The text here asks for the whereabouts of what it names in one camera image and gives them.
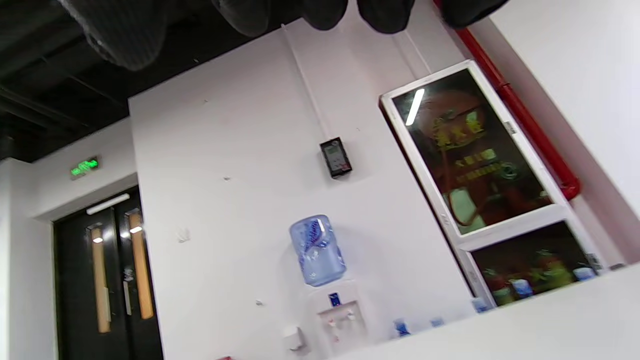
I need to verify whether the white water dispenser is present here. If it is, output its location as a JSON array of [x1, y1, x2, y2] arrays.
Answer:
[[307, 282, 371, 356]]

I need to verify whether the black double door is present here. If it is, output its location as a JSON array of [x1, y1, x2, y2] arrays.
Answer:
[[52, 186, 165, 360]]

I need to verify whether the blue plastic water jug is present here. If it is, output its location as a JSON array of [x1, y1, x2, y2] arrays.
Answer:
[[289, 215, 347, 288]]

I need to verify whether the white wall outlet box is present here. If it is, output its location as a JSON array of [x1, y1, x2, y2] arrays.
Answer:
[[282, 326, 307, 353]]

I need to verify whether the person's right hand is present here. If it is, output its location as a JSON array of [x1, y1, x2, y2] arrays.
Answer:
[[57, 0, 511, 71]]

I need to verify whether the red wall pipe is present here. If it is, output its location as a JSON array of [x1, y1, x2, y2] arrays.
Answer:
[[432, 0, 582, 201]]

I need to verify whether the glass-door fire hose cabinet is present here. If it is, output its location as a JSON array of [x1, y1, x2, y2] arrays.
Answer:
[[378, 60, 608, 308]]

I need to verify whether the black wall-mounted device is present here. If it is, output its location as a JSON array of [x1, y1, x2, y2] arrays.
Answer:
[[319, 137, 353, 179]]

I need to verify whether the row of blue water jugs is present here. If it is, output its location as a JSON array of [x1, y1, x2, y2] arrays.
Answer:
[[392, 266, 598, 338]]

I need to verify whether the white strip light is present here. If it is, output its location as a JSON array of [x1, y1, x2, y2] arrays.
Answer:
[[86, 194, 131, 216]]

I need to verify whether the green exit sign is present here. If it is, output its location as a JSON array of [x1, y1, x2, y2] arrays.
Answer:
[[69, 156, 101, 180]]

